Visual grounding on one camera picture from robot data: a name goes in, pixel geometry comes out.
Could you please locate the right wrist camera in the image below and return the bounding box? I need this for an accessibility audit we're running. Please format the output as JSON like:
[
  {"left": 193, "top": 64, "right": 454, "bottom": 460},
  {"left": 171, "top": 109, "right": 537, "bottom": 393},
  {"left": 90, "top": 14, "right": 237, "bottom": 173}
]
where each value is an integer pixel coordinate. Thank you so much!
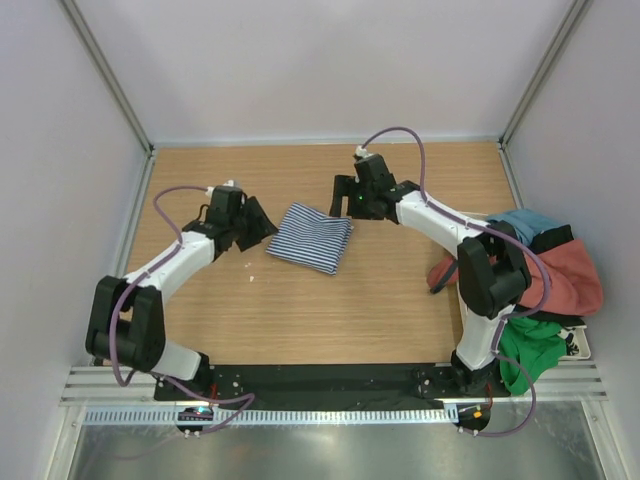
[{"left": 353, "top": 145, "right": 374, "bottom": 162}]

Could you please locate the slotted cable duct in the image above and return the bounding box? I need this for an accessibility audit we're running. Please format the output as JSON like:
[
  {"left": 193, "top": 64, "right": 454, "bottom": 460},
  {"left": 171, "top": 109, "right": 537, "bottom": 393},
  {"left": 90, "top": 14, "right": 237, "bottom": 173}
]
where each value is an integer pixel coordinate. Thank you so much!
[{"left": 83, "top": 403, "right": 458, "bottom": 428}]

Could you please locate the teal tank top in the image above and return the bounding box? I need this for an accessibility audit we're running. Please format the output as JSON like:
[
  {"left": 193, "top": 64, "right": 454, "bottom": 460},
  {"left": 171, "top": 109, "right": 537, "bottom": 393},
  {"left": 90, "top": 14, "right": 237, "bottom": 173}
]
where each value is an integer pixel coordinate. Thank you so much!
[{"left": 486, "top": 209, "right": 560, "bottom": 246}]

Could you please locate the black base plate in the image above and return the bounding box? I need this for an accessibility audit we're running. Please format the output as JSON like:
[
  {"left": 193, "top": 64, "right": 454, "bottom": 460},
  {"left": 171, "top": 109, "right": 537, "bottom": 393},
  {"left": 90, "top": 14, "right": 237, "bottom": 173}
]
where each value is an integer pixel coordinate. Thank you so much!
[{"left": 153, "top": 363, "right": 512, "bottom": 413}]

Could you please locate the red tank top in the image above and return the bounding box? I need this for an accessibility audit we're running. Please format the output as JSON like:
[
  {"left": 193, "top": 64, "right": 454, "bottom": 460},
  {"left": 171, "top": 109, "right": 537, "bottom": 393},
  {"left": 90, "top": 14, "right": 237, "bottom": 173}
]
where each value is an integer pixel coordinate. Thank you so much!
[{"left": 427, "top": 239, "right": 604, "bottom": 316}]

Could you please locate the black tank top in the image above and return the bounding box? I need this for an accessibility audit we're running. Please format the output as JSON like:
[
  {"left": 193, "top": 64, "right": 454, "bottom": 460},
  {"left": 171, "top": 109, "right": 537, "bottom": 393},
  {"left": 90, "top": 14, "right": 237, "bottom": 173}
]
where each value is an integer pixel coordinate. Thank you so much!
[{"left": 529, "top": 224, "right": 574, "bottom": 254}]

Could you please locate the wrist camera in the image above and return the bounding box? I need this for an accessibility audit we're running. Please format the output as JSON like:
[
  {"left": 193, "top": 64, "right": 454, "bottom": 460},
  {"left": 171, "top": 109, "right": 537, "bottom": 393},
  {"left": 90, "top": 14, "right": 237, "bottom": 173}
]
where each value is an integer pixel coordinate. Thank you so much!
[
  {"left": 353, "top": 145, "right": 374, "bottom": 162},
  {"left": 205, "top": 179, "right": 243, "bottom": 199}
]

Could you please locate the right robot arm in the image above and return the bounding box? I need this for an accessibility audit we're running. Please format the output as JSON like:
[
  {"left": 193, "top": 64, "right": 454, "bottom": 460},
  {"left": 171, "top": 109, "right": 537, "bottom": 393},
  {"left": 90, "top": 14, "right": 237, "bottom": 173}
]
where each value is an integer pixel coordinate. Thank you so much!
[{"left": 329, "top": 150, "right": 531, "bottom": 396}]

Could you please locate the white plastic tray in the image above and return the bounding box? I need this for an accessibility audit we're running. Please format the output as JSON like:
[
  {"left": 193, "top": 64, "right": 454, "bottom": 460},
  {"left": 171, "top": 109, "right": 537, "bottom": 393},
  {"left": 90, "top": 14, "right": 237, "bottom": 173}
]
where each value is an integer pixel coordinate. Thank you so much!
[{"left": 464, "top": 212, "right": 593, "bottom": 361}]

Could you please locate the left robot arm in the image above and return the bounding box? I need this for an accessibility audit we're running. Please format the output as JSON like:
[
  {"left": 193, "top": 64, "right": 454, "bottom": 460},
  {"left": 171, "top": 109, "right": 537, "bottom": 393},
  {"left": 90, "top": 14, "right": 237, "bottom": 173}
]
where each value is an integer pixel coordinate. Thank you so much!
[{"left": 85, "top": 182, "right": 277, "bottom": 400}]

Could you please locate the blue white striped tank top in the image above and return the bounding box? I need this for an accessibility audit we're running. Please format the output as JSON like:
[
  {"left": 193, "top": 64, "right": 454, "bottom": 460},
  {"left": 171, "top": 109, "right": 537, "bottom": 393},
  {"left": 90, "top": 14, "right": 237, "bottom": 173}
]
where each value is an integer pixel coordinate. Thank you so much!
[{"left": 266, "top": 202, "right": 353, "bottom": 275}]

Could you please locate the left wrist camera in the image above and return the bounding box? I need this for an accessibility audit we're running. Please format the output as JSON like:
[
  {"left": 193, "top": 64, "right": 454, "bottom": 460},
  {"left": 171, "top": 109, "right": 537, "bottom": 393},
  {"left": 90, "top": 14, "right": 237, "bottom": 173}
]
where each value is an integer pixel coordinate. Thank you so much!
[{"left": 205, "top": 179, "right": 243, "bottom": 199}]

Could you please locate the green tank top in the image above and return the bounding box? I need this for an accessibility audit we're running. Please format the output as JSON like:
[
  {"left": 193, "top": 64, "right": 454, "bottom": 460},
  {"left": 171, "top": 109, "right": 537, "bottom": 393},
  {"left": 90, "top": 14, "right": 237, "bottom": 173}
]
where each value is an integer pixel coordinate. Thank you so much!
[{"left": 499, "top": 317, "right": 567, "bottom": 382}]

